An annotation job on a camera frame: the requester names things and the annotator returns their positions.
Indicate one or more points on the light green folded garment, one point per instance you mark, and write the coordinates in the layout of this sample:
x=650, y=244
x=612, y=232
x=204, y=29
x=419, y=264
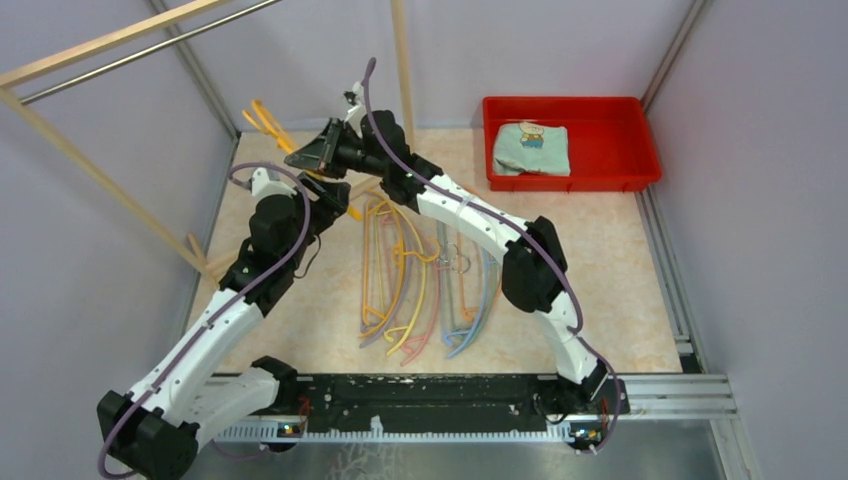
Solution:
x=530, y=148

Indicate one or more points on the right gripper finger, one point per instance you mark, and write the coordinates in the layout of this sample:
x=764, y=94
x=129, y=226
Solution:
x=324, y=145
x=309, y=163

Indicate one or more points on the yellow wire hanger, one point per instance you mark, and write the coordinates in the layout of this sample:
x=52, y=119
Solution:
x=408, y=333

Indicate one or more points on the wooden clothes rack frame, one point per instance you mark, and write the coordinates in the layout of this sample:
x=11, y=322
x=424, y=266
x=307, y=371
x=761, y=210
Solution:
x=146, y=125

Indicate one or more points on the blue wire hanger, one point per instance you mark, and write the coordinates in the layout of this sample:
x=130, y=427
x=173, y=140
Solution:
x=463, y=323

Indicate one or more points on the orange plastic hanger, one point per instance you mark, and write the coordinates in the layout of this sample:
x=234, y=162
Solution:
x=379, y=233
x=264, y=122

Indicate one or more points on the red plastic bin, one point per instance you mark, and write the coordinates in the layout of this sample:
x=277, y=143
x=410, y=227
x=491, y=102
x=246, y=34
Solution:
x=610, y=146

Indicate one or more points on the white cable duct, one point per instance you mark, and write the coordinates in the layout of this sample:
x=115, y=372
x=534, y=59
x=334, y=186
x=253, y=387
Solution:
x=271, y=432

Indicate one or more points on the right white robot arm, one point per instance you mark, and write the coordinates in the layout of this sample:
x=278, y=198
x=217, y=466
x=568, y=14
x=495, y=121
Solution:
x=529, y=252

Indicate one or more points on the aluminium frame rail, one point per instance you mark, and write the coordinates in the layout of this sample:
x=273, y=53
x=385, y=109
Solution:
x=678, y=396

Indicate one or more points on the purple wire hanger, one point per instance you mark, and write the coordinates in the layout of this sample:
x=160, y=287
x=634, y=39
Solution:
x=378, y=290

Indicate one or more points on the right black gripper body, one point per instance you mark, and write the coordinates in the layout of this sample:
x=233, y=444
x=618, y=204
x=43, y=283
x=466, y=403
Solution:
x=351, y=156

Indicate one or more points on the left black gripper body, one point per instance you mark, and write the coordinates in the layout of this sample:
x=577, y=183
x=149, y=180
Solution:
x=324, y=209

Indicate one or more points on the metal hanging rod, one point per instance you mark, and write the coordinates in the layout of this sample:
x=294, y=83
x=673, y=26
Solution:
x=177, y=40

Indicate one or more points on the pink wire hanger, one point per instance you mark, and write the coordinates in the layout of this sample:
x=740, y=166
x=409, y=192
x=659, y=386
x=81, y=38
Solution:
x=434, y=301

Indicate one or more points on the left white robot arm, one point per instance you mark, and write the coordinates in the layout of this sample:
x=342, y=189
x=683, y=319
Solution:
x=157, y=428

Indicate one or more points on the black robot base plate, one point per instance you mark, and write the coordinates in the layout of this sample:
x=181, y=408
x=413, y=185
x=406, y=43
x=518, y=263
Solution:
x=442, y=404

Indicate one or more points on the green wire hanger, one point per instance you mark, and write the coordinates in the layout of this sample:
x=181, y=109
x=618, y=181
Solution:
x=448, y=250

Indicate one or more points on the orange wire hanger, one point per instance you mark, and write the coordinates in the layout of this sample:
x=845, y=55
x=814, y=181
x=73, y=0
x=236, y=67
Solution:
x=489, y=294

